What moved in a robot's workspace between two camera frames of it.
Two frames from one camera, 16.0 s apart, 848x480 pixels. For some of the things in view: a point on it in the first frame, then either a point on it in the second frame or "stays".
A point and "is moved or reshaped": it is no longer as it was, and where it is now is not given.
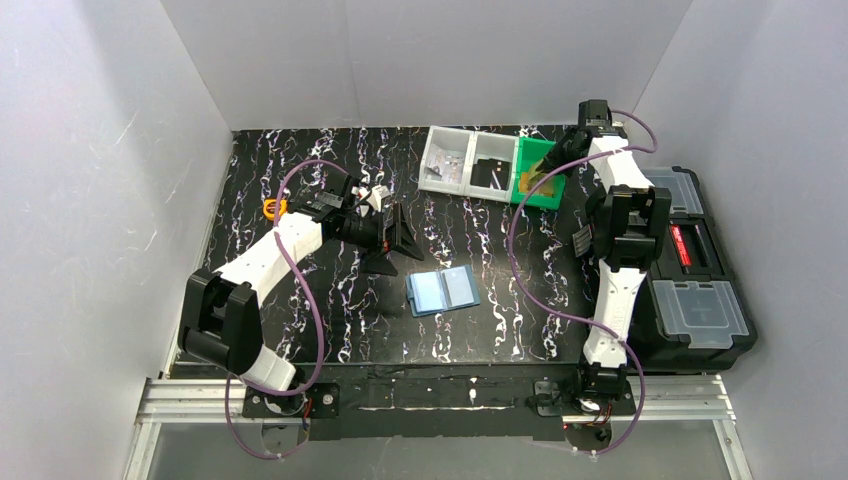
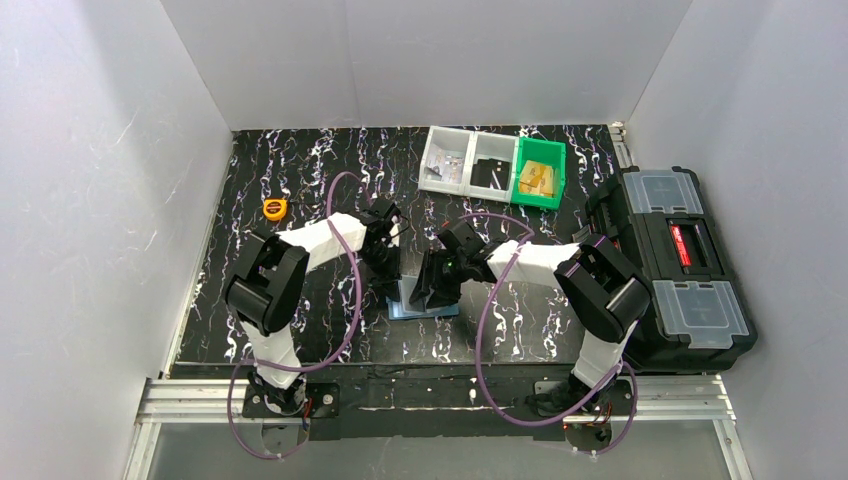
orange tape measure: (269, 207) stays
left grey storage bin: (445, 160) stays
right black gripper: (561, 153) → (438, 278)
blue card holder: (441, 290) is moved or reshaped
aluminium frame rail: (670, 401) stays
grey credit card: (431, 174) stays
